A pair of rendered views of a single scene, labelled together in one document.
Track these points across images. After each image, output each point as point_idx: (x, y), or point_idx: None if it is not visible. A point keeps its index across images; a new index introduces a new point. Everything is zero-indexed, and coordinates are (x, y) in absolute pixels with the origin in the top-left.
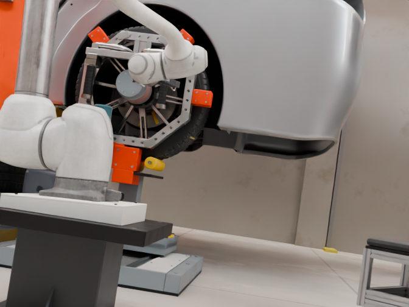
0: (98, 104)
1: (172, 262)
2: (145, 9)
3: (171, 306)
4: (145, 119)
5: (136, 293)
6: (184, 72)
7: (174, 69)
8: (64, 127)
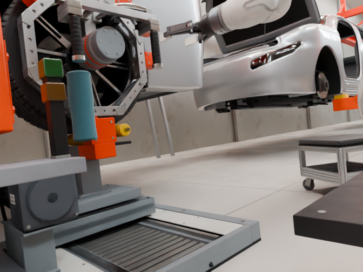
0: (78, 70)
1: (178, 215)
2: None
3: (313, 251)
4: (95, 87)
5: (257, 258)
6: (281, 14)
7: (281, 9)
8: None
